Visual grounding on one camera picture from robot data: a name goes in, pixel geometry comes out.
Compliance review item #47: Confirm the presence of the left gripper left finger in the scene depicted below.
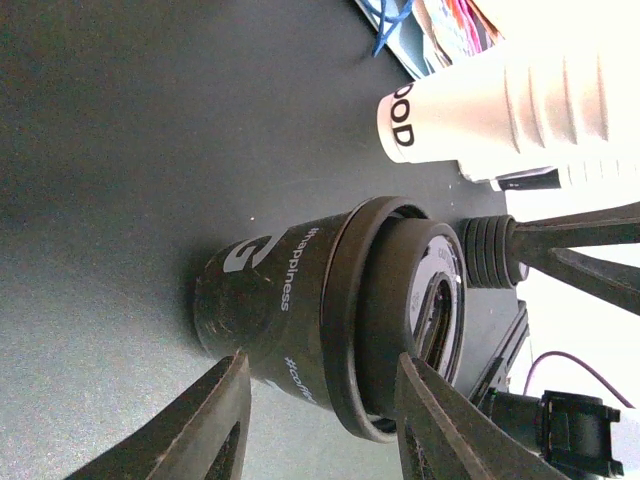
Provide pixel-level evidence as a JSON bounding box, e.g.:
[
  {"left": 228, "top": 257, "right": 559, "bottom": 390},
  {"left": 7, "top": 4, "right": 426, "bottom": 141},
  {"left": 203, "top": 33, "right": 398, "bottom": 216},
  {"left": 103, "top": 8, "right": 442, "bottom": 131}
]
[{"left": 69, "top": 351, "right": 251, "bottom": 479}]

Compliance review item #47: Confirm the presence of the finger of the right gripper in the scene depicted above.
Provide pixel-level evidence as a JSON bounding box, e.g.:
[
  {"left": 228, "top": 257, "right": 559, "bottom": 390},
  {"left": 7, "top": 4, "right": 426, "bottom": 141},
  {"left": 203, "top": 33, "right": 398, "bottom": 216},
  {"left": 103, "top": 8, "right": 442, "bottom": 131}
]
[
  {"left": 520, "top": 248, "right": 639, "bottom": 315},
  {"left": 507, "top": 202, "right": 639, "bottom": 263}
]

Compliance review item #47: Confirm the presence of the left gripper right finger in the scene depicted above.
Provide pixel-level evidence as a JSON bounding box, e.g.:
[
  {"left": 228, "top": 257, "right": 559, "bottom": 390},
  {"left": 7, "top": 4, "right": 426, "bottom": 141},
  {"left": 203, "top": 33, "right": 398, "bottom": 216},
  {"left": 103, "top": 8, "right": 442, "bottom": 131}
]
[{"left": 395, "top": 353, "right": 566, "bottom": 479}]

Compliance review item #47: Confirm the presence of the black plastic cup lid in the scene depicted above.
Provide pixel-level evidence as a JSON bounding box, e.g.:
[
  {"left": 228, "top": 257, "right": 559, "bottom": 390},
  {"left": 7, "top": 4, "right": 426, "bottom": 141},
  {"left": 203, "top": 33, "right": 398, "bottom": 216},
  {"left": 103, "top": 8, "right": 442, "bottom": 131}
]
[{"left": 320, "top": 196, "right": 466, "bottom": 443}]

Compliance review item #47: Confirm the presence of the single black paper cup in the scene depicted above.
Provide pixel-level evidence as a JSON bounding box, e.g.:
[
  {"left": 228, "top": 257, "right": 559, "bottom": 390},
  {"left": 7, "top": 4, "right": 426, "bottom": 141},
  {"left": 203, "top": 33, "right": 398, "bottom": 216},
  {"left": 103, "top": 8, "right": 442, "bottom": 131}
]
[{"left": 193, "top": 212, "right": 352, "bottom": 409}]

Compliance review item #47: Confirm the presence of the right black lid stack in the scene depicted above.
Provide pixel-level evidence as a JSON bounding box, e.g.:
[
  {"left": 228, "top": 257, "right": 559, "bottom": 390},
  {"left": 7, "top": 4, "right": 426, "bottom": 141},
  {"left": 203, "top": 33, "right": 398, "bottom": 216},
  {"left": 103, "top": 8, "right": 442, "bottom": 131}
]
[{"left": 461, "top": 215, "right": 529, "bottom": 289}]

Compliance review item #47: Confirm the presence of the white paper cup stack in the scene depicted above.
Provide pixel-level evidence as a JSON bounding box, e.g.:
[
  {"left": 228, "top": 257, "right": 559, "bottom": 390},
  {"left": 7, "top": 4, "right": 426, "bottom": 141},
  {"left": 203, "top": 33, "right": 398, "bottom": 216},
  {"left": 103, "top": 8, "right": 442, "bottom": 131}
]
[{"left": 377, "top": 38, "right": 639, "bottom": 182}]

